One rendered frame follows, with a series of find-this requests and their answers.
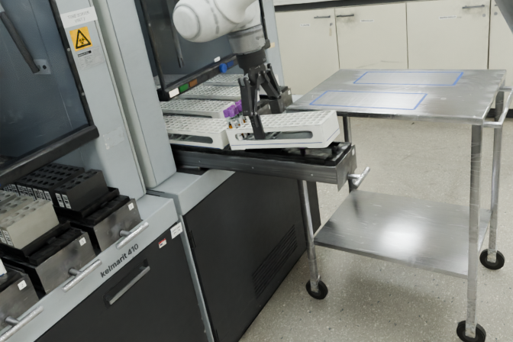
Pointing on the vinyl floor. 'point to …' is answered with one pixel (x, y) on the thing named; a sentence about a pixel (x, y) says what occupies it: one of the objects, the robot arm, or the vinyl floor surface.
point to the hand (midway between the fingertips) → (268, 123)
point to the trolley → (479, 88)
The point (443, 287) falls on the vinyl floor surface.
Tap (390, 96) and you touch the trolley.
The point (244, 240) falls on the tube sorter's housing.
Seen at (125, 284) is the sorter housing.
